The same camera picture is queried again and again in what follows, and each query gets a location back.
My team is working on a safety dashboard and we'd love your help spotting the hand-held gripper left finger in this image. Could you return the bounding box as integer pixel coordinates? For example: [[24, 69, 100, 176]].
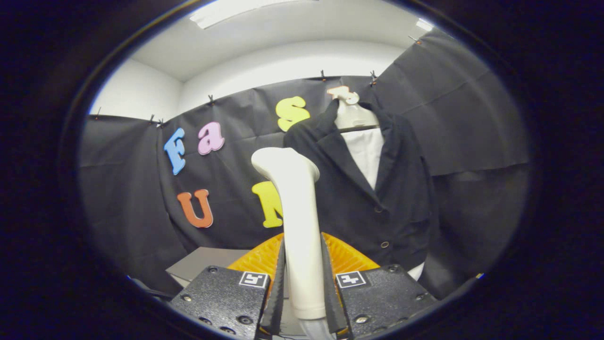
[[169, 234, 286, 340]]

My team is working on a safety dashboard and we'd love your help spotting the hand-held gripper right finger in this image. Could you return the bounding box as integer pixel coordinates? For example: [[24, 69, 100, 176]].
[[321, 232, 437, 340]]

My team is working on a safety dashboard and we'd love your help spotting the white garment steamer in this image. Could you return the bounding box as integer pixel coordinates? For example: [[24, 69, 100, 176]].
[[251, 147, 336, 340]]

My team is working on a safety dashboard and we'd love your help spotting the black jacket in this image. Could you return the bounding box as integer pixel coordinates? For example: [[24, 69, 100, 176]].
[[283, 90, 437, 272]]

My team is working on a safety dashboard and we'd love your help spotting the grey drawer cabinet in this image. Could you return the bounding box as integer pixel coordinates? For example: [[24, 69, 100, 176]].
[[165, 246, 251, 289]]

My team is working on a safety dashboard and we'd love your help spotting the black backdrop cloth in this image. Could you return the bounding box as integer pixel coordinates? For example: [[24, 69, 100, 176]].
[[78, 29, 531, 300]]

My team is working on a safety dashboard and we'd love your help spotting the large ceiling light panel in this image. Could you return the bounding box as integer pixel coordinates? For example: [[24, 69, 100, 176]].
[[189, 0, 317, 30]]

